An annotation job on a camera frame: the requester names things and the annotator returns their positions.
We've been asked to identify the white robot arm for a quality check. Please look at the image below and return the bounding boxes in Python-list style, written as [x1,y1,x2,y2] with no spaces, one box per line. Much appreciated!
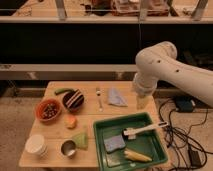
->
[133,41,213,108]

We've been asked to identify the orange bowl with food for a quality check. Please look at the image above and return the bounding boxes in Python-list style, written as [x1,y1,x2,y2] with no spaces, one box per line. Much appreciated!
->
[35,99,62,123]

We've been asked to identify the orange fruit toy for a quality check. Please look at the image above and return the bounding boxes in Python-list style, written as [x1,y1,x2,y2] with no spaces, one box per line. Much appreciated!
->
[65,115,77,129]

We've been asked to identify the blue sponge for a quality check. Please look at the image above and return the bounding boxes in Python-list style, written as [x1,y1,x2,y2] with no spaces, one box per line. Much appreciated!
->
[104,135,126,153]

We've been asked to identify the yellow corn cob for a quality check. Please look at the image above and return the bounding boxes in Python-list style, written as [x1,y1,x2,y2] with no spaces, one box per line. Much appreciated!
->
[124,150,152,162]

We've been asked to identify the black power adapter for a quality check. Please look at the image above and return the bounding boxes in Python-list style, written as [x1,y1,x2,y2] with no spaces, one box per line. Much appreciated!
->
[188,149,201,167]

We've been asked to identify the green plastic tray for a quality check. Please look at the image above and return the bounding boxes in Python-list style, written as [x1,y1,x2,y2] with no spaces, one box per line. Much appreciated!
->
[93,113,168,171]

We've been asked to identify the brown striped bowl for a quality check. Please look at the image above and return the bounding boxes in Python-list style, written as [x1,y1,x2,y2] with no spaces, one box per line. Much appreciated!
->
[62,89,84,112]

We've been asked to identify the blue cloth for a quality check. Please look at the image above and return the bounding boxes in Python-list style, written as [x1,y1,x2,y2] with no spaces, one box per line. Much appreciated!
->
[108,88,127,107]

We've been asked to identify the white dish brush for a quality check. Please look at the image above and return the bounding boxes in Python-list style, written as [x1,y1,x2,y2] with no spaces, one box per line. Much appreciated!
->
[123,122,168,136]

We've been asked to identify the metal cup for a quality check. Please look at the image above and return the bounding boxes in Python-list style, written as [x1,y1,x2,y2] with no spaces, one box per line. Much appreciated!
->
[61,140,76,158]

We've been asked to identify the black cables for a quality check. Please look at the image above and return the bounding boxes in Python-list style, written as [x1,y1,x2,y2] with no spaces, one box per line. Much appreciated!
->
[157,97,213,171]

